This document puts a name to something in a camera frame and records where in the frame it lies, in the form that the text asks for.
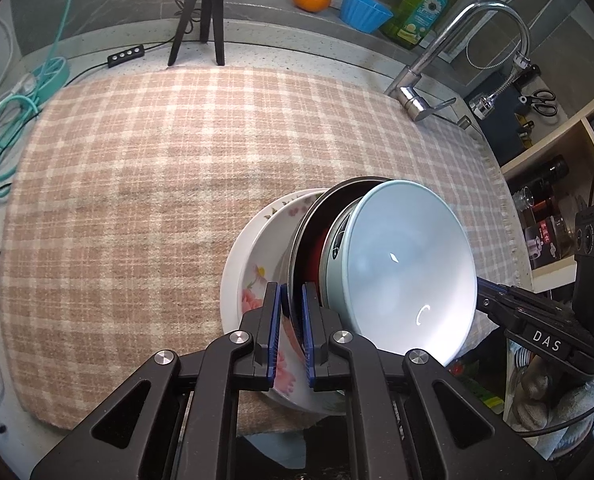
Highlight chrome flexible hose sprayer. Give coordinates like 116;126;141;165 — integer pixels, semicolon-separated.
469;55;528;118

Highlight dark bottle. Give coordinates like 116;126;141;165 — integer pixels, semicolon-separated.
524;156;570;183

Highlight teal power cable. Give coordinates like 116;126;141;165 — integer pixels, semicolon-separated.
0;0;75;198

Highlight chrome sink faucet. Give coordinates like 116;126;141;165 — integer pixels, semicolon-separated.
384;0;532;122

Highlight black handled scissors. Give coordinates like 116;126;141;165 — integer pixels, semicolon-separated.
519;89;560;117

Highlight blue fluted silicone cup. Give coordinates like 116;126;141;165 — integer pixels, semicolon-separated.
340;0;394;34

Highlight dark knife holder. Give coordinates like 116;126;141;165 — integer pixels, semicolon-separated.
497;80;562;161

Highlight small red steel bowl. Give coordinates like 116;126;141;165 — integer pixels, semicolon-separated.
299;210;338;301

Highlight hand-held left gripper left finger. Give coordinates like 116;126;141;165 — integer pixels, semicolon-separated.
30;281;283;480

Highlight wooden shelf unit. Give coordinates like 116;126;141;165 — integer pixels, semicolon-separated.
499;75;594;291

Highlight green dish soap bottle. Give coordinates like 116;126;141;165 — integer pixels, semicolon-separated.
381;0;464;51

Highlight black inline light switch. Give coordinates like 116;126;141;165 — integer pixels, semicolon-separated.
107;46;145;67

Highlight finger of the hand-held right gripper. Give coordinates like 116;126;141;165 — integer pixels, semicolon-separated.
476;276;532;331

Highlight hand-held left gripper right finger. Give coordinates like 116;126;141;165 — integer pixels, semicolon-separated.
302;281;558;480

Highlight person's right hand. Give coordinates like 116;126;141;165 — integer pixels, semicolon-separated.
509;367;594;433

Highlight floral white plate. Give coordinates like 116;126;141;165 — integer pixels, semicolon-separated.
220;189;348;416
237;192;345;411

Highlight large stainless steel bowl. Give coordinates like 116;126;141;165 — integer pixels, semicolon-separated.
286;176;395;321

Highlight teal round power strip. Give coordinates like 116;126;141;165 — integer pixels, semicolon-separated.
27;57;71;106

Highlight black tripod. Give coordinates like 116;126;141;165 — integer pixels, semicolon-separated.
167;0;226;67

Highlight white ceramic bowl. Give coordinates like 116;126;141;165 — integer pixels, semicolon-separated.
324;180;478;367

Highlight beige plaid cloth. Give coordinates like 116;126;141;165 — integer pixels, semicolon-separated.
0;65;532;436

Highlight red and black box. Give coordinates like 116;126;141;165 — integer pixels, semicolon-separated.
524;217;568;266

